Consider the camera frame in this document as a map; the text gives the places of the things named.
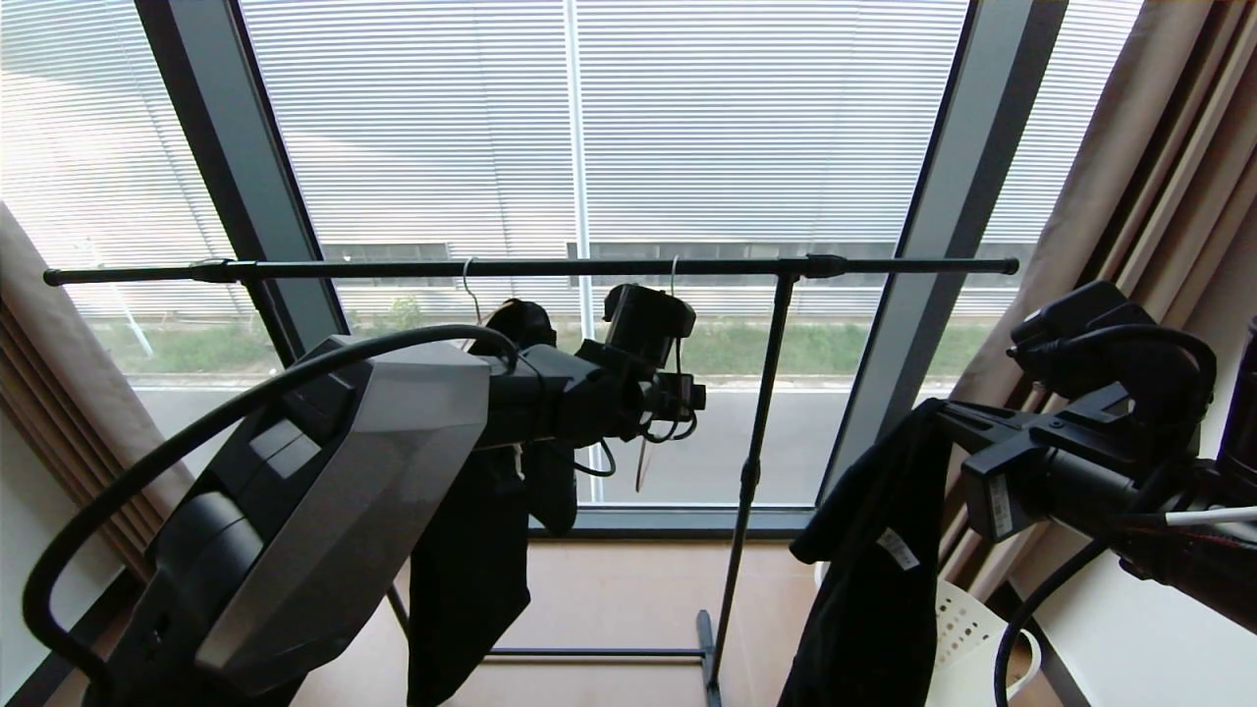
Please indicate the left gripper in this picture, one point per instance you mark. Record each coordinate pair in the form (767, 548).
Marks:
(678, 395)

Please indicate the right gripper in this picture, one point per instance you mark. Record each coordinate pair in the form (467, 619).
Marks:
(1051, 486)

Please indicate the pink clothes hanger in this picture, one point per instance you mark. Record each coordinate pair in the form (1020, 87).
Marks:
(470, 290)
(675, 275)

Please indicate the black garment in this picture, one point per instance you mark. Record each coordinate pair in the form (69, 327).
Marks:
(874, 550)

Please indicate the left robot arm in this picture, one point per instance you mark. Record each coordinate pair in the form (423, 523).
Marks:
(334, 511)

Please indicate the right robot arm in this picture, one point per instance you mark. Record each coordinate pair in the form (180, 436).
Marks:
(1208, 550)

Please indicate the white laundry basket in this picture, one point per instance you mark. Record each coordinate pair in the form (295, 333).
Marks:
(972, 648)

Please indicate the black clothes rack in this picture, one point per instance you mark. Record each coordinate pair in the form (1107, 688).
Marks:
(393, 269)

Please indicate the beige curtain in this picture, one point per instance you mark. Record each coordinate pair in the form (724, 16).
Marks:
(59, 393)
(1129, 147)

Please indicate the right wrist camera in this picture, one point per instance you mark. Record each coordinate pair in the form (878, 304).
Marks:
(1110, 344)

